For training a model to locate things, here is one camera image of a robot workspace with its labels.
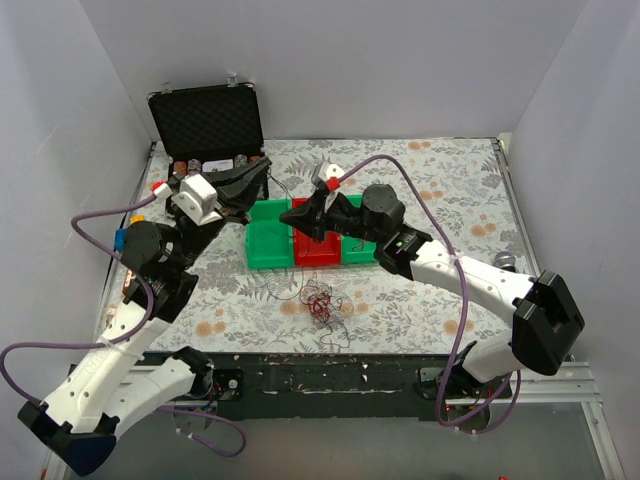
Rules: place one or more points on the aluminium frame rail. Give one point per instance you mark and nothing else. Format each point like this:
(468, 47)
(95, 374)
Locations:
(573, 383)

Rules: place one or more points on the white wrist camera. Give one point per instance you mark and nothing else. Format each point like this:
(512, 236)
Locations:
(198, 199)
(326, 180)

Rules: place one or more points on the floral table mat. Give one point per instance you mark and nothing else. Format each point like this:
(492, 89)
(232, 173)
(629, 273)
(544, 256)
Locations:
(450, 187)

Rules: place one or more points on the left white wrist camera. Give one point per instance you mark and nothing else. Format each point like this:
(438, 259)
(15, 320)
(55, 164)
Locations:
(198, 199)

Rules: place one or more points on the black microphone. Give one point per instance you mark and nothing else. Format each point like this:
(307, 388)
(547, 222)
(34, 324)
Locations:
(506, 261)

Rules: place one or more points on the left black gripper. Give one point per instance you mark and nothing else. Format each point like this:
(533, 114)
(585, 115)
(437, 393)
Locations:
(223, 195)

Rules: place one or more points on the left green bin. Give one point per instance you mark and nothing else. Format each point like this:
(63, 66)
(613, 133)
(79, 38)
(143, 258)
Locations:
(269, 243)

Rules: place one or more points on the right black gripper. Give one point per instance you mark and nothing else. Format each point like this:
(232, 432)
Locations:
(320, 220)

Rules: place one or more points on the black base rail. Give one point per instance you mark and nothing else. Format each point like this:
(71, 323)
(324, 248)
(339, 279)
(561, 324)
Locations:
(314, 386)

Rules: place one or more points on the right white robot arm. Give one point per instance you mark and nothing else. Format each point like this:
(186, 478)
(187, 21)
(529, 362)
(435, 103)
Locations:
(540, 311)

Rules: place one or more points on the red window toy brick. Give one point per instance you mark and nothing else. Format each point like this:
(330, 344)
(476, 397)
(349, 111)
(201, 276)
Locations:
(128, 280)

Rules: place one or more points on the red bin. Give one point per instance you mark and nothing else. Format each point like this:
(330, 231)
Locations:
(309, 253)

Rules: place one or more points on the blue toy brick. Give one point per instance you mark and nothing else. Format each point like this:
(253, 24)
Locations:
(119, 239)

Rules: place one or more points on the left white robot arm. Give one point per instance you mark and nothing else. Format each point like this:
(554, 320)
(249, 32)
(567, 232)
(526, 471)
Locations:
(82, 419)

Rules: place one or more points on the black poker chip case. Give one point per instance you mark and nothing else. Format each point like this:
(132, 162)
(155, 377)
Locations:
(209, 129)

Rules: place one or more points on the green bin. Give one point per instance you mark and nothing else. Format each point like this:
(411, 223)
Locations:
(269, 243)
(356, 251)

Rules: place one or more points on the right green bin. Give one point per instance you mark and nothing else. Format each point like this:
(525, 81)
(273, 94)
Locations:
(356, 251)

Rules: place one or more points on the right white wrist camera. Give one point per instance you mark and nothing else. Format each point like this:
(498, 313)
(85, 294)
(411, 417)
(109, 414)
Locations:
(326, 180)

